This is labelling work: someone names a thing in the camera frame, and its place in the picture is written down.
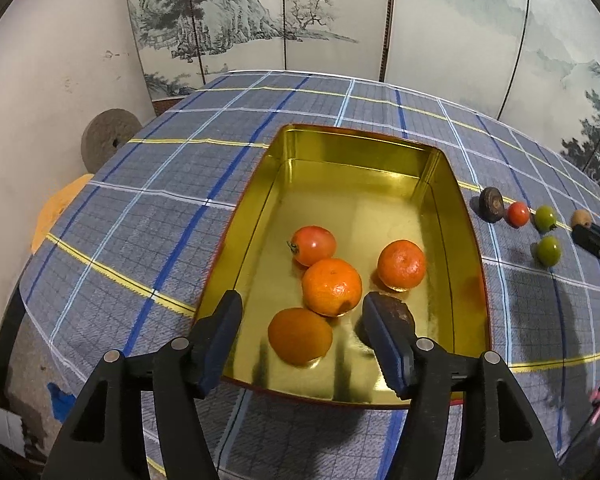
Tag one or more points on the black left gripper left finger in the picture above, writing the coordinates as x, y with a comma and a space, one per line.
103, 437

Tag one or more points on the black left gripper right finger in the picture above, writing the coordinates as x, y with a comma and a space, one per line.
500, 436

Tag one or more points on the dark brown passion fruit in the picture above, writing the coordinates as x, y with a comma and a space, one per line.
388, 317

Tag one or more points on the small orange mandarin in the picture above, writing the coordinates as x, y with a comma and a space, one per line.
402, 265

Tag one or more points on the large orange mandarin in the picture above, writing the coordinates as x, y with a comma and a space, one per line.
331, 287

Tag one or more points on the small brown longan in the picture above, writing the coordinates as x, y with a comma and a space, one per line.
581, 217

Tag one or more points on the green tomato near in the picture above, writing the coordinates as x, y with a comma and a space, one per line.
548, 251

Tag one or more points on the green tomato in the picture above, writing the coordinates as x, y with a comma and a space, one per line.
545, 219
548, 251

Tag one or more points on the green tomato far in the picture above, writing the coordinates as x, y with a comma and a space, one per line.
545, 219

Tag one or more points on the small red tomato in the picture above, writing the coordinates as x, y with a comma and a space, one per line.
518, 214

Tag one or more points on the dark brown round fruit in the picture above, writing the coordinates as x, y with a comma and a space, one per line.
491, 205

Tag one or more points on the blue plaid tablecloth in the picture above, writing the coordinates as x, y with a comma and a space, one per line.
124, 265

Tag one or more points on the painted folding screen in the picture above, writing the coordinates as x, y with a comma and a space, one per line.
534, 64

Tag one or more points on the orange stool seat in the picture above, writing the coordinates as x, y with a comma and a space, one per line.
53, 209

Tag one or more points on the gold red tin box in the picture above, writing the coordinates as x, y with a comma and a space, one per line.
368, 190

